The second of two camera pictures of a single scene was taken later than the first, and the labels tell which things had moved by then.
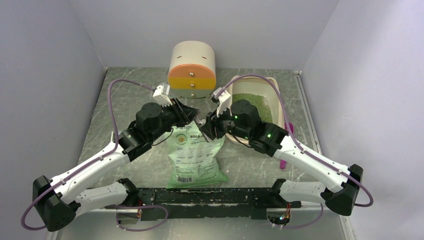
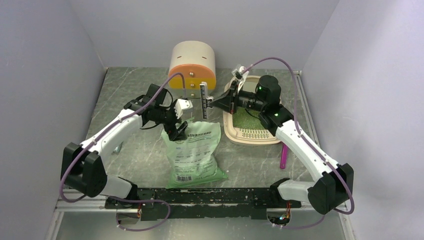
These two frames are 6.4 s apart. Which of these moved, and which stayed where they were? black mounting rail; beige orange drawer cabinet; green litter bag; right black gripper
Moved: right black gripper
Stayed: green litter bag; beige orange drawer cabinet; black mounting rail
